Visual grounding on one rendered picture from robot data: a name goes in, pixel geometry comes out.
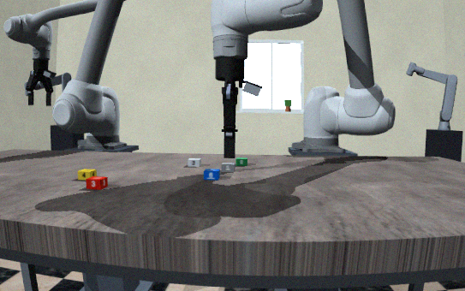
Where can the green block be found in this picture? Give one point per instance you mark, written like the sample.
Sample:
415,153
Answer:
241,161

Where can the yellow block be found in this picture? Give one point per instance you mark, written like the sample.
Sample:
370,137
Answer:
86,173

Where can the red block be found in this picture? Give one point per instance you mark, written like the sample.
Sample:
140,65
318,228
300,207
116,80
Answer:
96,182

